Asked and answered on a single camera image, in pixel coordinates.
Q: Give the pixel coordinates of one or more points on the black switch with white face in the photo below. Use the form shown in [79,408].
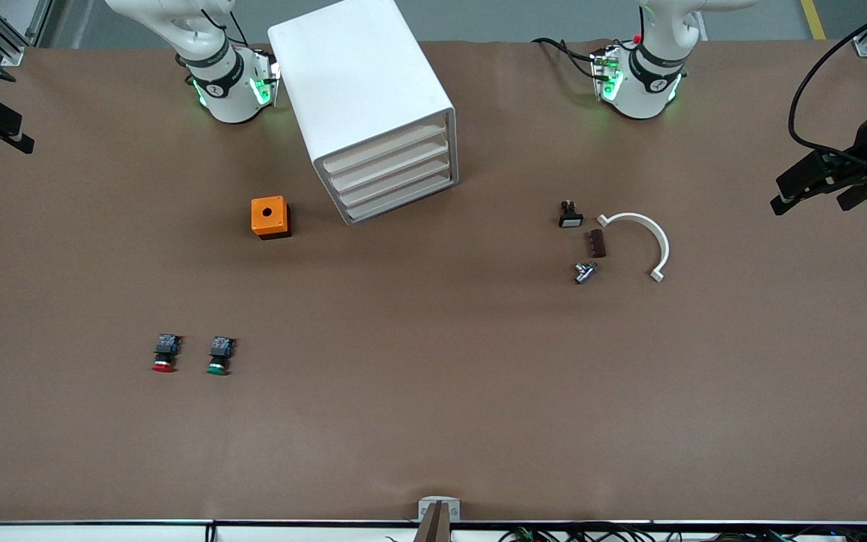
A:
[570,218]

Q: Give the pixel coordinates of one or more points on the grey metal mounting bracket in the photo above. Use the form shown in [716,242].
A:
[427,503]

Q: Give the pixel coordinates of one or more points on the brown table cover mat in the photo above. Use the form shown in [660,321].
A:
[433,376]

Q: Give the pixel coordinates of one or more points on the brown terminal block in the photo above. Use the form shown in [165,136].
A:
[596,244]

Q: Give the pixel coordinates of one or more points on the white curved plastic arc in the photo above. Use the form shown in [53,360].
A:
[655,229]

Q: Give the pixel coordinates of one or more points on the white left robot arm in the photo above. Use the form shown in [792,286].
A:
[640,83]

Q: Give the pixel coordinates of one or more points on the small metal connector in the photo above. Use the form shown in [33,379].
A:
[585,272]

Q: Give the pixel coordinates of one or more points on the red mushroom push button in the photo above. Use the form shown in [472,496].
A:
[165,348]

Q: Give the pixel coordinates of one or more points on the orange button enclosure box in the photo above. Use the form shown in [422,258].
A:
[268,212]

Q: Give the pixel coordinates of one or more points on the green mushroom push button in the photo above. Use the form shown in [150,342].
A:
[220,350]

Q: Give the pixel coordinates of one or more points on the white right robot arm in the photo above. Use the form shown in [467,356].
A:
[226,86]

